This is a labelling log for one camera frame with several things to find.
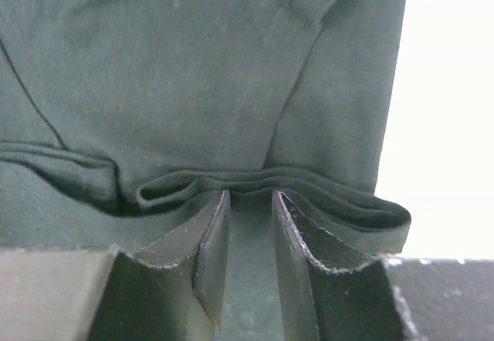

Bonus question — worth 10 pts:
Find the black t shirt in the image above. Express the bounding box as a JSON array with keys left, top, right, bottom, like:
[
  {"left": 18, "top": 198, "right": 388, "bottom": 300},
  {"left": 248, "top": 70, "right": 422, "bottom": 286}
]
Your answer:
[{"left": 1, "top": 0, "right": 406, "bottom": 340}]

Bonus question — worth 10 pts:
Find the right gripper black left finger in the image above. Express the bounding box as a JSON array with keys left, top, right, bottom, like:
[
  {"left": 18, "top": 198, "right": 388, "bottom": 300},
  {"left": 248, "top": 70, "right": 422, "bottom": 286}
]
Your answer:
[{"left": 88, "top": 191, "right": 231, "bottom": 340}]

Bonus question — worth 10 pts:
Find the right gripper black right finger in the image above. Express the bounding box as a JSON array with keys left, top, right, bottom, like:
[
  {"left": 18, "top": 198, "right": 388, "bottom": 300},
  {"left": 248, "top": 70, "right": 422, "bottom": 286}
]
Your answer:
[{"left": 272, "top": 191, "right": 419, "bottom": 340}]

